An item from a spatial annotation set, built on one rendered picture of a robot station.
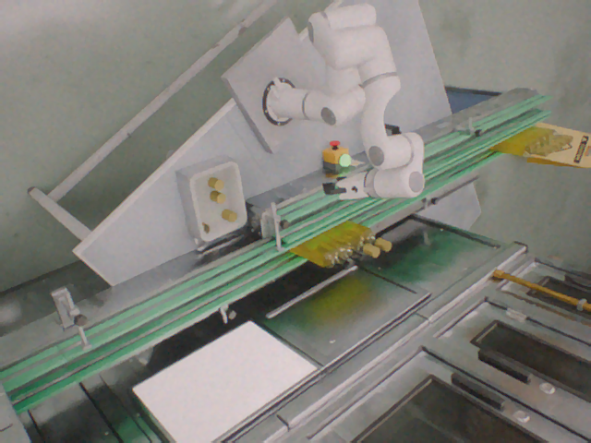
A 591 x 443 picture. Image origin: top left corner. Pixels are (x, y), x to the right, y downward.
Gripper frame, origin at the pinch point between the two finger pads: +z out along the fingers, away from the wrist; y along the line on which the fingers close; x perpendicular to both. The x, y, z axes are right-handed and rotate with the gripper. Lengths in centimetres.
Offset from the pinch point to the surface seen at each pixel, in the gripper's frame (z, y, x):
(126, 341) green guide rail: 35, -59, -26
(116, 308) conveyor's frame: 36, -58, -16
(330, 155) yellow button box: 39, 34, 2
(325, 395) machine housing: -8, -28, -47
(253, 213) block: 36.1, -6.8, -6.3
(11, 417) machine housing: -11, -91, -12
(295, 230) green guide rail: 31.8, 4.5, -16.3
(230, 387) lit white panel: 11, -44, -42
